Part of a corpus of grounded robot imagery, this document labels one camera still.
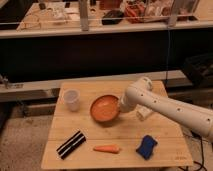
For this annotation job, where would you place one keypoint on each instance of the black bag on shelf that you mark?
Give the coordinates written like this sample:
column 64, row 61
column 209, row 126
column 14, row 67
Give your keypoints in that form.
column 112, row 17

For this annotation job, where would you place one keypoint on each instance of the orange object on shelf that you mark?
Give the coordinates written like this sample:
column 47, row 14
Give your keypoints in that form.
column 134, row 13

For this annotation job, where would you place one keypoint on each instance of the wooden table board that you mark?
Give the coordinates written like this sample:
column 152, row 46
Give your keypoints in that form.
column 126, row 132

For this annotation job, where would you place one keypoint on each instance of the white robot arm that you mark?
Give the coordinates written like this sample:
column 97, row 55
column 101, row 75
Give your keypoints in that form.
column 196, row 118

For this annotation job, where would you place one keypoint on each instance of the translucent plastic cup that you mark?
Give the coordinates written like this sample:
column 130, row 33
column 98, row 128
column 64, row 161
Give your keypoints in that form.
column 71, row 98

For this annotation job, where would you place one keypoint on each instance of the orange carrot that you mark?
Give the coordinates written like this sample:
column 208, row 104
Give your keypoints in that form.
column 107, row 148

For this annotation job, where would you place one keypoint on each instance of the blue sponge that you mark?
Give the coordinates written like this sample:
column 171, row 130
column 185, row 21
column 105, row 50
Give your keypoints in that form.
column 146, row 147

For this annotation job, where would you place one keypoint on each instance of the black striped case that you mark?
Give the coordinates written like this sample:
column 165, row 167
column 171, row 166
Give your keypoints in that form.
column 71, row 144

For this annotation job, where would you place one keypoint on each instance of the white rectangular box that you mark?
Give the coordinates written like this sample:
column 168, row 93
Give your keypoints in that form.
column 143, row 113

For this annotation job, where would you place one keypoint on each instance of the metal rail beam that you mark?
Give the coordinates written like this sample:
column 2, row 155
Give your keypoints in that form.
column 49, row 88

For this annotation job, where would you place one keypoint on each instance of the orange ceramic bowl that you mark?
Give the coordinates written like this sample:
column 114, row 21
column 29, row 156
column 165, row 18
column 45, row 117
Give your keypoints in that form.
column 104, row 108

